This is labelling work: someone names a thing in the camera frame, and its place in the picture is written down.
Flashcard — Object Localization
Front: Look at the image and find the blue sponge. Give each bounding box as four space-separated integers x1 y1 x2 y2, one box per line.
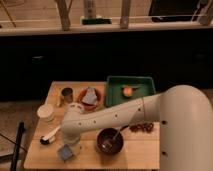
57 144 74 161

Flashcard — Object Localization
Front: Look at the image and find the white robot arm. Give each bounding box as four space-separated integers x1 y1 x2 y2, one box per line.
61 85 213 171

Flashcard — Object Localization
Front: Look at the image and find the grey folded cloth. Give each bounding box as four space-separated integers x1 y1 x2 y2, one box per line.
82 87 98 105

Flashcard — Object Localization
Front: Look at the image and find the red-brown plate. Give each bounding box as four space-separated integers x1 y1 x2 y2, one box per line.
77 87 101 111

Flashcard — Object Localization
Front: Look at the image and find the orange fruit with leaf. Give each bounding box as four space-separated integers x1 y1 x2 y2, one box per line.
122 85 138 98

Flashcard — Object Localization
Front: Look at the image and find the green plastic tray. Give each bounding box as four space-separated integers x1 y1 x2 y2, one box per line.
105 76 156 107

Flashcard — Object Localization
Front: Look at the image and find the metal cup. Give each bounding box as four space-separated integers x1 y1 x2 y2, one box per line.
61 87 73 103

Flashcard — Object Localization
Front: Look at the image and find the dark brown bowl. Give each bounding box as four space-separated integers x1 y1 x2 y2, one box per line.
96 128 124 155

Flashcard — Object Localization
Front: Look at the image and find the metal spoon in bowl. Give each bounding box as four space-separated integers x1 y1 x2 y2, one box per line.
101 126 126 153

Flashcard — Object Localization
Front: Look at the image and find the white cylindrical container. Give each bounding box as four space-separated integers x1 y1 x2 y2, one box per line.
37 104 54 122

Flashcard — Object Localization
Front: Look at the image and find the green box on shelf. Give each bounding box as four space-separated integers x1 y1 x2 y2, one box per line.
82 18 112 25

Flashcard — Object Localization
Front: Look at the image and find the dark monitor on shelf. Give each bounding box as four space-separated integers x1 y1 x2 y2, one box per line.
149 0 199 22

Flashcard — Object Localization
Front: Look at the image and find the black pole stand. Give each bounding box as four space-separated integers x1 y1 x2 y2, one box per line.
10 122 25 171

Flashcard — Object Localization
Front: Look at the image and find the white handled dish brush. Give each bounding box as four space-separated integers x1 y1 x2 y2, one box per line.
40 126 60 145

